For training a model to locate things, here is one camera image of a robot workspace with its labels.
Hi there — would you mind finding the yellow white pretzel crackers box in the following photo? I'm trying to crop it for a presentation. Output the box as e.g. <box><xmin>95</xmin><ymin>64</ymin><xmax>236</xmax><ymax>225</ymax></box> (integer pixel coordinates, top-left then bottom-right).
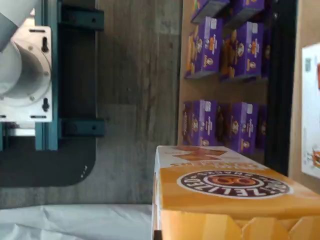
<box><xmin>151</xmin><ymin>144</ymin><xmax>320</xmax><ymax>240</ymax></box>

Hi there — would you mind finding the black floor mat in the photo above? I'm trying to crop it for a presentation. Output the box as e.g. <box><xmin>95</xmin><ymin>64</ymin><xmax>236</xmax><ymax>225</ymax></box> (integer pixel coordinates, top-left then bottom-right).
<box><xmin>0</xmin><ymin>24</ymin><xmax>99</xmax><ymax>188</ymax></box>

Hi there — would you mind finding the purple Annie's snack box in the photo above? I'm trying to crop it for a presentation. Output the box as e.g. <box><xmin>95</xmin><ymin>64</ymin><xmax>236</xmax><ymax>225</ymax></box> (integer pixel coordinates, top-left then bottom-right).
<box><xmin>219</xmin><ymin>21</ymin><xmax>266</xmax><ymax>82</ymax></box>
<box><xmin>223</xmin><ymin>0</ymin><xmax>266</xmax><ymax>29</ymax></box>
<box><xmin>190</xmin><ymin>0</ymin><xmax>231</xmax><ymax>24</ymax></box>
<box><xmin>183</xmin><ymin>99</ymin><xmax>219</xmax><ymax>146</ymax></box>
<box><xmin>215</xmin><ymin>101</ymin><xmax>260</xmax><ymax>154</ymax></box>
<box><xmin>184</xmin><ymin>16</ymin><xmax>224</xmax><ymax>79</ymax></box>

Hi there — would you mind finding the wooden shelf unit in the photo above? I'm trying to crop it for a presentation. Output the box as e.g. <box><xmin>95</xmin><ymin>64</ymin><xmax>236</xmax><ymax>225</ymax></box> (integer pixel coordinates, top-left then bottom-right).
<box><xmin>176</xmin><ymin>0</ymin><xmax>270</xmax><ymax>152</ymax></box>

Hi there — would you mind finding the teal aluminium robot stand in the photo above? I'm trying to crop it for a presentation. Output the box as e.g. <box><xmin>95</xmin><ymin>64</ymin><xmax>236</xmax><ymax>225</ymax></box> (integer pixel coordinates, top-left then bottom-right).
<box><xmin>0</xmin><ymin>0</ymin><xmax>106</xmax><ymax>152</ymax></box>

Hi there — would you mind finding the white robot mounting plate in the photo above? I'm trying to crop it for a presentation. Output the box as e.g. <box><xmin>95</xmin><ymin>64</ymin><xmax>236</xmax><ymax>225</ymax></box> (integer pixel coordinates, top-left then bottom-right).
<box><xmin>0</xmin><ymin>24</ymin><xmax>55</xmax><ymax>124</ymax></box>

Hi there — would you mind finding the blue white pretzel crackers box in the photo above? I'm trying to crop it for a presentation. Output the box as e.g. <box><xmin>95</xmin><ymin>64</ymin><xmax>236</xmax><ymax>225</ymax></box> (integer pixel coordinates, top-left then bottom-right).
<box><xmin>300</xmin><ymin>42</ymin><xmax>320</xmax><ymax>180</ymax></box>

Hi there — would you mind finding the plain white curtain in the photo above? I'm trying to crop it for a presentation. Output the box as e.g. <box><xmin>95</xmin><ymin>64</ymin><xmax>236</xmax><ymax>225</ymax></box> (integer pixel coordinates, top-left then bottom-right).
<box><xmin>0</xmin><ymin>202</ymin><xmax>155</xmax><ymax>240</ymax></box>

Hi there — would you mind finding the black metal shelf rack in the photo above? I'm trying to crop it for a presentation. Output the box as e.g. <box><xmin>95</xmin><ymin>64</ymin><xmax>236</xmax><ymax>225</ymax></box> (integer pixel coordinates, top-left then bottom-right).
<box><xmin>264</xmin><ymin>0</ymin><xmax>300</xmax><ymax>177</ymax></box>

